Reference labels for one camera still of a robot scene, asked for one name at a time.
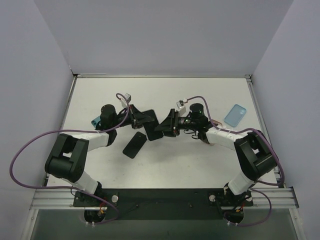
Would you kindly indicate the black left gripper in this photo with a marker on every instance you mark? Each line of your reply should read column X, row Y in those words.
column 135, row 117

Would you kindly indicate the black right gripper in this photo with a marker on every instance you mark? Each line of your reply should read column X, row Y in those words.
column 174, row 122

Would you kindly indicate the phone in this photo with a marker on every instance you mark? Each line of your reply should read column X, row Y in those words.
column 217, row 124
column 149, row 127

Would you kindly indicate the black smartphone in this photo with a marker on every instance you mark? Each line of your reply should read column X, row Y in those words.
column 135, row 144

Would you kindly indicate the teal smartphone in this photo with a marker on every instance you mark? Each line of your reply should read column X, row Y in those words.
column 95, row 121

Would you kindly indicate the light blue phone case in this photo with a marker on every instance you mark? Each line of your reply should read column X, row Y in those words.
column 235, row 115

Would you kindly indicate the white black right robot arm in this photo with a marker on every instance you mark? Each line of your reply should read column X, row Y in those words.
column 254, row 156

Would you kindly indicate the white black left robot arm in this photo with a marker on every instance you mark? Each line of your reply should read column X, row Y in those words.
column 67, row 158

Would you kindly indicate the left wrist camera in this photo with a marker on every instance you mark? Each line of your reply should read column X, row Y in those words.
column 125, row 100

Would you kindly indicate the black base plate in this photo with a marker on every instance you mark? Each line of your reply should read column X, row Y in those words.
column 172, row 204

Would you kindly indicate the aluminium front rail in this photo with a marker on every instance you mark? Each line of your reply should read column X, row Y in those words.
column 262, row 198

